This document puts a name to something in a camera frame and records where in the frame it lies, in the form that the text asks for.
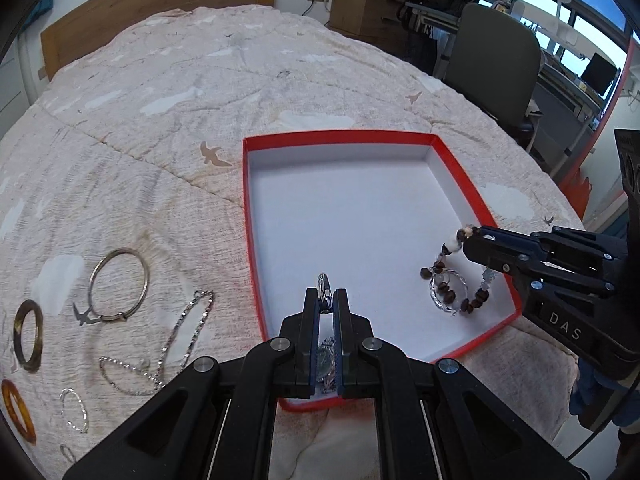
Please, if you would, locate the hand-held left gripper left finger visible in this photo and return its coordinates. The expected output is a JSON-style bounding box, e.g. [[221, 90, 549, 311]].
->
[[62, 287, 321, 480]]

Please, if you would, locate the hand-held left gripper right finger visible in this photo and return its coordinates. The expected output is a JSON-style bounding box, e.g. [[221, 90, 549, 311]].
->
[[332, 287, 586, 480]]

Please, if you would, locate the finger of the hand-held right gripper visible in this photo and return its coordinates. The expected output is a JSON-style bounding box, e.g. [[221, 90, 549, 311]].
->
[[472, 226, 628, 267], [462, 235, 618, 295]]

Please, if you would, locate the silver wristwatch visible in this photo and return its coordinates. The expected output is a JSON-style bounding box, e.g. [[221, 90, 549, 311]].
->
[[315, 272, 343, 396]]

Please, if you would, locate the brown beaded bracelet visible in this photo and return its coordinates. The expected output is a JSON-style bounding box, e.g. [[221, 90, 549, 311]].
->
[[420, 227, 495, 317]]

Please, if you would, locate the red cardboard box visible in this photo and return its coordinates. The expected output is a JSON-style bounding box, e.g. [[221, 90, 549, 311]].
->
[[242, 130, 523, 413]]

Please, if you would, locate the silver chain necklace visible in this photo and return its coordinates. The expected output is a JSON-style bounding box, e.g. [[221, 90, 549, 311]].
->
[[98, 290, 216, 396]]

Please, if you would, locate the large plain metal bangle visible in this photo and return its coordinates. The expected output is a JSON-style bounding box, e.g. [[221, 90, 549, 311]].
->
[[87, 247, 151, 322]]

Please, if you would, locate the small silver twisted bangle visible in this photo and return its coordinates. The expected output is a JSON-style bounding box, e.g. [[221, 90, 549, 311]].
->
[[60, 388, 91, 435]]

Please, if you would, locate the dark olive ring bangle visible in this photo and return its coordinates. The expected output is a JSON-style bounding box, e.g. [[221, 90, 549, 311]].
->
[[12, 299, 45, 373]]

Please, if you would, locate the amber ring bangle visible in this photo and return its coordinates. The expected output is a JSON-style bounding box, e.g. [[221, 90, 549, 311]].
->
[[0, 379, 38, 445]]

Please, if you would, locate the person's right hand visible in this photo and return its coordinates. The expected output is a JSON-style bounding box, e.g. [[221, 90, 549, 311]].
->
[[569, 355, 640, 428]]

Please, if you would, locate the black monitor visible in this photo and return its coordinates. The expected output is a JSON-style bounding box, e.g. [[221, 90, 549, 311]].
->
[[582, 52, 618, 96]]

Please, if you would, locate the beige bird print bedspread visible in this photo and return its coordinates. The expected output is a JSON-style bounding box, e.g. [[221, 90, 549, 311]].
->
[[0, 5, 586, 480]]

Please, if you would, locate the grey office chair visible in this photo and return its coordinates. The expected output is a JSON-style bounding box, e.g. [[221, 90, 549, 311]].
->
[[442, 2, 543, 153]]

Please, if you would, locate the wooden cabinet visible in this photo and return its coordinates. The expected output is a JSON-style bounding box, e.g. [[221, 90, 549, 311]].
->
[[327, 0, 416, 56]]

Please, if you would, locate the wooden headboard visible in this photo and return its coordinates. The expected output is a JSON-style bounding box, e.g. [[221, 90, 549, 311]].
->
[[40, 0, 278, 81]]

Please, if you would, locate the teal curtain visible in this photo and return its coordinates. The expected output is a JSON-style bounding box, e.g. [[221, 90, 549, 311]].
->
[[25, 0, 56, 26]]

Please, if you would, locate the black cable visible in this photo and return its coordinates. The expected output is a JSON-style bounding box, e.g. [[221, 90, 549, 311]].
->
[[565, 400, 632, 461]]

